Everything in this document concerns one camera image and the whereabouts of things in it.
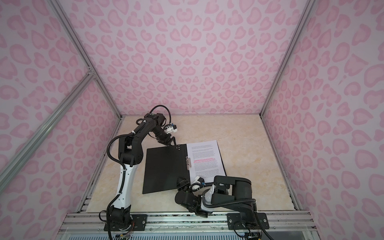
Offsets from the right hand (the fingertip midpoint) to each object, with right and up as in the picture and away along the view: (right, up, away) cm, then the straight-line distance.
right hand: (175, 180), depth 84 cm
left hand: (-5, +18, +16) cm, 25 cm away
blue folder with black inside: (-9, +5, +13) cm, 17 cm away
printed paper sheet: (+18, +8, +11) cm, 23 cm away
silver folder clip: (+7, +8, +8) cm, 13 cm away
